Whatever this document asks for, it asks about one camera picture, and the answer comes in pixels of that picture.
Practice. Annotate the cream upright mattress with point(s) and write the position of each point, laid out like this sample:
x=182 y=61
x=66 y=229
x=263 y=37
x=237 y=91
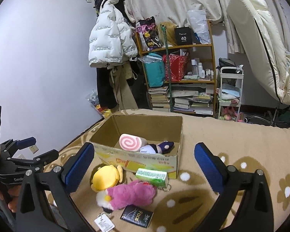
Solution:
x=268 y=58

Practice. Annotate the colourful printed bag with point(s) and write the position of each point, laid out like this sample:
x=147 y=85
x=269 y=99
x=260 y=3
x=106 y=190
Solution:
x=148 y=34

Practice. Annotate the beige hanging coat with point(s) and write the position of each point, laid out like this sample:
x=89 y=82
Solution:
x=121 y=89

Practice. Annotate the red gift bag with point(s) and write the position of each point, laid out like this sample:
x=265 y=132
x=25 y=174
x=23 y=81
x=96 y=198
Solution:
x=178 y=66

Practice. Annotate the pink swirl roll plush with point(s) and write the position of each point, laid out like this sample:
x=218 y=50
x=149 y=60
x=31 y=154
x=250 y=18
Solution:
x=131 y=143

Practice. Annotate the black Face tissue pack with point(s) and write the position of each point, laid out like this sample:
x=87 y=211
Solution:
x=137 y=216

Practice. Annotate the green pole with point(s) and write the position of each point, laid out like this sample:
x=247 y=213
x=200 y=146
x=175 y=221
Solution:
x=163 y=28

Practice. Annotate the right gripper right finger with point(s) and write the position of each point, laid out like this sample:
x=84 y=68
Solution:
x=255 y=212

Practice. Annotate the teal shopping bag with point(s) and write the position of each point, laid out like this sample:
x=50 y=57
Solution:
x=155 y=69

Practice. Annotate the white plastic bag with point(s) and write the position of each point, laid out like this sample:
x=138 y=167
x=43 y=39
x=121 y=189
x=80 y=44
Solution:
x=198 y=22

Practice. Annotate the black box number 40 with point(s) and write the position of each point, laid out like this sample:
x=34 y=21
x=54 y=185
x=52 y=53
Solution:
x=183 y=36

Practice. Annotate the white paper tag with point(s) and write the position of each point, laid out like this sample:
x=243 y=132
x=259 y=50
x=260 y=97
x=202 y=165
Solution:
x=104 y=223

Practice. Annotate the white rolling cart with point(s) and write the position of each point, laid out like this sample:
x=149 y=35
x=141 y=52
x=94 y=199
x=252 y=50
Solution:
x=230 y=93

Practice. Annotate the white haired doll plush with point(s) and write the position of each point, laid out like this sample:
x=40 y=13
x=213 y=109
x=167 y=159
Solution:
x=162 y=148

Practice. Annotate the cardboard box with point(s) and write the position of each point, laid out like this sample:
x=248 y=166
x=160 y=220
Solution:
x=154 y=128

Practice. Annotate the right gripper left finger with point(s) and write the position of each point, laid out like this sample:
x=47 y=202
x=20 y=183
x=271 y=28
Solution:
x=34 y=212

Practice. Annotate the wooden bookshelf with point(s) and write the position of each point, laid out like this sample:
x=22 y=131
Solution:
x=201 y=59

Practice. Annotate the yellow round plush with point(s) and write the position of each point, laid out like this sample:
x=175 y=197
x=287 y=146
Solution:
x=106 y=177

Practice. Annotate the white puffer jacket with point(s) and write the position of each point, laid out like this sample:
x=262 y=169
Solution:
x=111 y=42

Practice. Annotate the green tissue pack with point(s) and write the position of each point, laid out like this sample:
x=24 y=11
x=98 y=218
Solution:
x=157 y=178

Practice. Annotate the pink fluffy plush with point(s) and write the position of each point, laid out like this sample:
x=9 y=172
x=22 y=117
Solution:
x=137 y=193

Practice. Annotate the stack of books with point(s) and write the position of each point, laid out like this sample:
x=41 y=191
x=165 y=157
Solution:
x=186 y=98

